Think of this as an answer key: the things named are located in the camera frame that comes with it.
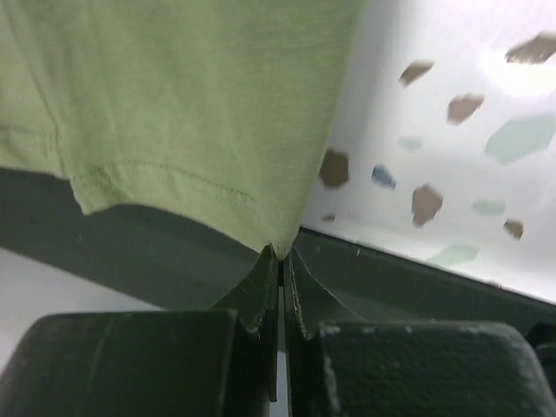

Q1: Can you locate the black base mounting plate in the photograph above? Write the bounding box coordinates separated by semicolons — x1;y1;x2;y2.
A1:
1;169;555;346

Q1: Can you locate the olive green tank top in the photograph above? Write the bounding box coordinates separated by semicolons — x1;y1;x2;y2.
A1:
1;1;365;257

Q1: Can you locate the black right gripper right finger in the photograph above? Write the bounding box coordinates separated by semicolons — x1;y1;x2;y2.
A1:
283;252;555;416

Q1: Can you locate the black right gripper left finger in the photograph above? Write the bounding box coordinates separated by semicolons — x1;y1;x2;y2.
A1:
1;248;279;417

